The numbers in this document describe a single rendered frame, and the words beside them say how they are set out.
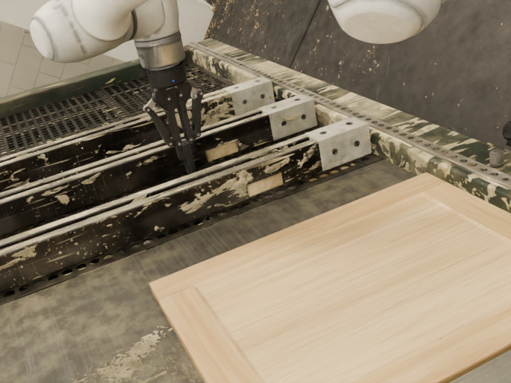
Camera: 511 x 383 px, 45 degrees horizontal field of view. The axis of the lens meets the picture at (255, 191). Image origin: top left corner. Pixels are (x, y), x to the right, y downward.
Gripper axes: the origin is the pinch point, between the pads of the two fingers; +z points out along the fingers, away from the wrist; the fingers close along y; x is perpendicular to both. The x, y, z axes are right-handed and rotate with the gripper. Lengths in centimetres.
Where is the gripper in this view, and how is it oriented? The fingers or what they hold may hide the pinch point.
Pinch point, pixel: (187, 157)
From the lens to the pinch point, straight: 132.0
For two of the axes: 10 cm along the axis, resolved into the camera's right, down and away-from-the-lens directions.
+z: 1.8, 8.8, 4.4
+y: -8.9, 3.4, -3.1
